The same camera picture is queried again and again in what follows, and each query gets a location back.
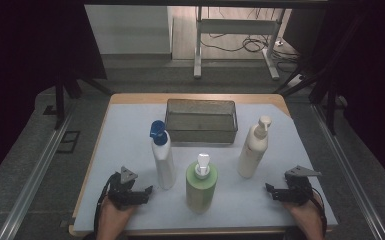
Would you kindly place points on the person's right hand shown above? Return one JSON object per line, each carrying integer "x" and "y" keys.
{"x": 308, "y": 215}

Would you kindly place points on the pale blue table mat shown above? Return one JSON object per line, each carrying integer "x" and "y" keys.
{"x": 273, "y": 200}

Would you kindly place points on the white metal stand frame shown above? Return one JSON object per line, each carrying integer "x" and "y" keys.
{"x": 236, "y": 26}

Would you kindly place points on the black metal crossbar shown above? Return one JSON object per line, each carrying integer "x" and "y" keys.
{"x": 206, "y": 3}

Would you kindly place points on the cream pump bottle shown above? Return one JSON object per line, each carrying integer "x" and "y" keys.
{"x": 252, "y": 156}

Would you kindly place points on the grey mesh metal basket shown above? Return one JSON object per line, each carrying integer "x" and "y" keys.
{"x": 201, "y": 133}

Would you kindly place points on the white power strip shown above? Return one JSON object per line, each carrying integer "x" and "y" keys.
{"x": 279, "y": 42}

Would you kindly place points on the black tripod stand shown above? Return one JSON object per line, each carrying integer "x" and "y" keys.
{"x": 60, "y": 100}
{"x": 330, "y": 106}

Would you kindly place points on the white bottle with blue cap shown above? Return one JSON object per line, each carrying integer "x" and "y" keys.
{"x": 164, "y": 163}

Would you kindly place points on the small black floor plate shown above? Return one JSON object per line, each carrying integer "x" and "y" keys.
{"x": 50, "y": 110}

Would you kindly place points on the dark curtain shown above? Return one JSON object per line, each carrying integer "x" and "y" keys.
{"x": 373, "y": 83}
{"x": 20, "y": 66}

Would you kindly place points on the person's left hand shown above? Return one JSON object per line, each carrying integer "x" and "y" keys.
{"x": 111, "y": 218}

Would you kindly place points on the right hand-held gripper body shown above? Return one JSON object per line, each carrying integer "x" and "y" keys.
{"x": 298, "y": 191}

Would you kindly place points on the aluminium floor rail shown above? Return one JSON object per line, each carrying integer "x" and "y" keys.
{"x": 36, "y": 176}
{"x": 350, "y": 173}

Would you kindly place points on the green pump bottle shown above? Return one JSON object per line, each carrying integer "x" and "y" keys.
{"x": 200, "y": 190}

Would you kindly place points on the white panel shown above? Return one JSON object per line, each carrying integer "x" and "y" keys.
{"x": 130, "y": 30}

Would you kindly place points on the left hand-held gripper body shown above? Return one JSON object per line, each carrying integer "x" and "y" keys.
{"x": 121, "y": 193}

